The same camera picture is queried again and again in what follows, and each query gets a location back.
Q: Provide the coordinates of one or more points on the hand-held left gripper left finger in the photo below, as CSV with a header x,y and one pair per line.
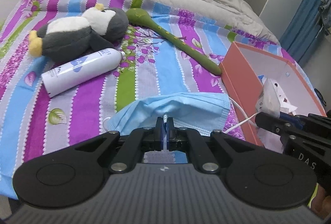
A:
x,y
160,133

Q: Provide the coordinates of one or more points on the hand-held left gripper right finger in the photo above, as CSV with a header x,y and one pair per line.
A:
x,y
170,133

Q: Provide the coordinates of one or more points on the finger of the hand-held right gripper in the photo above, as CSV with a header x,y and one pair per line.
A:
x,y
271,123
297,120

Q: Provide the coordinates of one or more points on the clear zip bag beige puffs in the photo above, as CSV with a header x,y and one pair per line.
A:
x,y
270,99

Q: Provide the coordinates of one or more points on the blue face mask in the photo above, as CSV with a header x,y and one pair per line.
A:
x,y
181,107

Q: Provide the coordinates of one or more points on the blue white snack packet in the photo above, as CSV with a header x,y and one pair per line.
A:
x,y
261,77

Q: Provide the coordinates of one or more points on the orange cardboard box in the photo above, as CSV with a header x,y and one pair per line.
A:
x,y
240,76

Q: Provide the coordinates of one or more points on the green massage hammer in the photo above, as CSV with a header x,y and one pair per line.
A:
x,y
181,42

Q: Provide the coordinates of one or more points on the blue curtain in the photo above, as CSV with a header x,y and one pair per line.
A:
x,y
302,27

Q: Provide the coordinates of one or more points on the white spray bottle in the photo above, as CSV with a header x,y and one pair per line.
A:
x,y
75,71

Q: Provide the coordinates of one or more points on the hanging denim shirt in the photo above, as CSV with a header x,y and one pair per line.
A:
x,y
325,4

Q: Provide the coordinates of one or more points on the grey white penguin plush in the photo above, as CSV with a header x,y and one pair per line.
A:
x,y
77,35

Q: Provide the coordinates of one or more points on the grey duvet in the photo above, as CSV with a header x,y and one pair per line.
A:
x,y
206,1

